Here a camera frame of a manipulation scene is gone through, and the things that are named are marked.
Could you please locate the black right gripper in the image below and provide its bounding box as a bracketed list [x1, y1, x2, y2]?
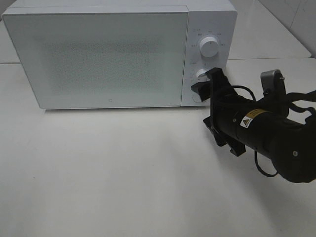
[191, 68, 246, 157]

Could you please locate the round white door button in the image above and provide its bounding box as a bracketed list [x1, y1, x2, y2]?
[193, 93, 202, 103]

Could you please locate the white timer knob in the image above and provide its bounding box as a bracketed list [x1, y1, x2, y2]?
[196, 69, 209, 82]

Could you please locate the white microwave door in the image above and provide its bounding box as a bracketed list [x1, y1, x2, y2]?
[3, 6, 188, 109]

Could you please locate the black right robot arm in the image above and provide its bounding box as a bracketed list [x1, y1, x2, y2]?
[191, 68, 316, 183]

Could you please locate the upper white power knob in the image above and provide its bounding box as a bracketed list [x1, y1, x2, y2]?
[199, 36, 219, 58]

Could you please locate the white microwave oven body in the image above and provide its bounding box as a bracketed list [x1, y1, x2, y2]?
[2, 0, 237, 107]

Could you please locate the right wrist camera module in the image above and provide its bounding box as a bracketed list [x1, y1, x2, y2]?
[260, 69, 289, 117]

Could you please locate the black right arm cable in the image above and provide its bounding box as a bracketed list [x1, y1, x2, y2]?
[222, 85, 316, 178]

